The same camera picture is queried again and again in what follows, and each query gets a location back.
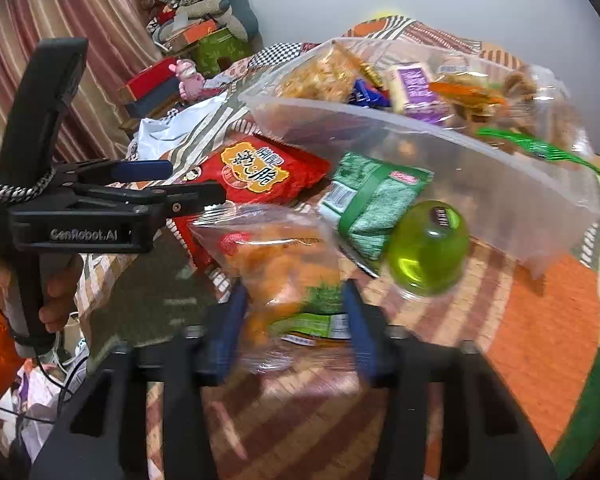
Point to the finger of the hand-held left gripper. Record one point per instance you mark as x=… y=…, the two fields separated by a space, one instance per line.
x=190 y=195
x=145 y=170

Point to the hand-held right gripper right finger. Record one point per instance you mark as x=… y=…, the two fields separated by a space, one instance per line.
x=365 y=345

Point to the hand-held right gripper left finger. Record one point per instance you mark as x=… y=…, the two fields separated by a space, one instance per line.
x=225 y=345

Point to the red snack packet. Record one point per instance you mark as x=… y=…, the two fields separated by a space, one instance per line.
x=265 y=170

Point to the clear packet of orange snacks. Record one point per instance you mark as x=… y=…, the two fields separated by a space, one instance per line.
x=285 y=270

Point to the clear bag of golden puffs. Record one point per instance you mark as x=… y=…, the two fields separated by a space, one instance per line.
x=320 y=77

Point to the clear plastic storage container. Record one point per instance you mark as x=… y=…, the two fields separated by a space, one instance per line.
x=480 y=185

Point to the blue chip bag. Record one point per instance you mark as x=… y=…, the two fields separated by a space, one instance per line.
x=367 y=94

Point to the purple labelled wafer packet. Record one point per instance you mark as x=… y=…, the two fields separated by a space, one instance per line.
x=415 y=87

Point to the brown cracker bag green tie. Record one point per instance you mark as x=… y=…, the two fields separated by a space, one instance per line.
x=530 y=100

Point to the clear biscuit packet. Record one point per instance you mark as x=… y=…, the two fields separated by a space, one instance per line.
x=455 y=62

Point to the person's left hand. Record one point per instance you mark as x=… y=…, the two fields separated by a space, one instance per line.
x=62 y=290

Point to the white plastic bag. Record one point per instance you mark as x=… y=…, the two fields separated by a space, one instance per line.
x=180 y=120

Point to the dark grey box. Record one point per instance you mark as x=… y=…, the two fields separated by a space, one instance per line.
x=152 y=102

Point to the red box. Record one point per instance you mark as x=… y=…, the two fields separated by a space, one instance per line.
x=147 y=80

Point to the pink rabbit toy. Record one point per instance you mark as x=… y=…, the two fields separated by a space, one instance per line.
x=190 y=80

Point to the green jelly cup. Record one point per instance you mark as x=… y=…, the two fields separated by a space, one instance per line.
x=425 y=250

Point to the green snack packet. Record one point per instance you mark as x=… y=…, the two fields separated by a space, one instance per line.
x=370 y=205

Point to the green box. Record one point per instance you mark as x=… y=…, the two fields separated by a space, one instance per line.
x=220 y=50

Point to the orange box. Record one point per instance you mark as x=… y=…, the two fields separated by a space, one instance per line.
x=190 y=35

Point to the checkered patchwork quilt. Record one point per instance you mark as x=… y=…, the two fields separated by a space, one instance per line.
x=275 y=57

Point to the striped brown curtain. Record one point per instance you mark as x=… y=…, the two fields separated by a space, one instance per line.
x=80 y=10

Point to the grey cushion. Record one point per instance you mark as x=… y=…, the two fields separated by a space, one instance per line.
x=245 y=10

